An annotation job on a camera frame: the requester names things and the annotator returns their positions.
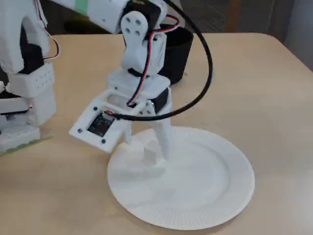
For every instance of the white paper plate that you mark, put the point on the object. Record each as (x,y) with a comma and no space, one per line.
(195,191)

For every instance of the wooden post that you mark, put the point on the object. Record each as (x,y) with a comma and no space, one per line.
(234,14)

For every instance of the white block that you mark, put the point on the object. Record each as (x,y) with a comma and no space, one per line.
(150,153)

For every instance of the black plastic cup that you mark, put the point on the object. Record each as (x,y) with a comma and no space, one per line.
(178,58)

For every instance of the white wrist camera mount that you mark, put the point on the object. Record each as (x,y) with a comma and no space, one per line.
(80,124)

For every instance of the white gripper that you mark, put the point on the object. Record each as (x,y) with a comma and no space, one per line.
(160,98)

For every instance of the green base mat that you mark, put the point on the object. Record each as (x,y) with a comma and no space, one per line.
(41,140)

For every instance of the light green tape band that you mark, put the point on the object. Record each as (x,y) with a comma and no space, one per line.
(82,6)

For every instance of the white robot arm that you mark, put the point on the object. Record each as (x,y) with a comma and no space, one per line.
(14,36)

